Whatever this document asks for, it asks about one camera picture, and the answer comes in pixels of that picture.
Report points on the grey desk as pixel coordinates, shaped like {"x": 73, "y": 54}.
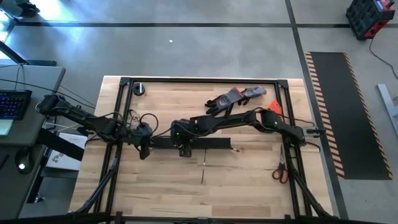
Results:
{"x": 34, "y": 102}

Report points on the black zip tie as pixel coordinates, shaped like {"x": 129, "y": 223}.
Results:
{"x": 202, "y": 177}

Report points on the white printed box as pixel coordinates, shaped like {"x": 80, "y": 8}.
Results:
{"x": 66, "y": 158}

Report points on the black computer mouse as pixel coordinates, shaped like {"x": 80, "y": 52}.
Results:
{"x": 24, "y": 160}

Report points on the black desk leg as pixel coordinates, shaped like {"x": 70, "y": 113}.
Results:
{"x": 60, "y": 144}

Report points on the person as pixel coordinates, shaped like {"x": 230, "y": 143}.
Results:
{"x": 23, "y": 7}

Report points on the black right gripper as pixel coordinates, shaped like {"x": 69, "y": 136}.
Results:
{"x": 183, "y": 135}

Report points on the black red tool crate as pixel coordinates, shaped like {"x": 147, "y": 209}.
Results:
{"x": 367, "y": 15}

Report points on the grey metal profile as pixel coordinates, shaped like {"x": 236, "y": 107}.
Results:
{"x": 388, "y": 105}

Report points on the clear safety glasses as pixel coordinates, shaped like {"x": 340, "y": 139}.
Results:
{"x": 133, "y": 115}

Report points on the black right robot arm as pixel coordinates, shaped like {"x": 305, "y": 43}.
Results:
{"x": 227, "y": 121}

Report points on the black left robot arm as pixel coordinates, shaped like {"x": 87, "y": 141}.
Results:
{"x": 81, "y": 118}

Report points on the black aluminium table frame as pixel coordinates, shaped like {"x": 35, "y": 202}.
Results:
{"x": 202, "y": 80}

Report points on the black keyboard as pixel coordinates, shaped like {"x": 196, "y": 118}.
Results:
{"x": 14, "y": 104}

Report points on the green paper note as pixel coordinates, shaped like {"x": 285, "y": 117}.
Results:
{"x": 5, "y": 127}

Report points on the black round puck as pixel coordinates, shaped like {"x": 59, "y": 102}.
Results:
{"x": 138, "y": 89}

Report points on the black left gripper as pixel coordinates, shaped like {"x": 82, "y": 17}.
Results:
{"x": 144, "y": 135}

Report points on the black striped floor mat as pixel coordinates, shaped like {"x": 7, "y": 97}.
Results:
{"x": 348, "y": 115}

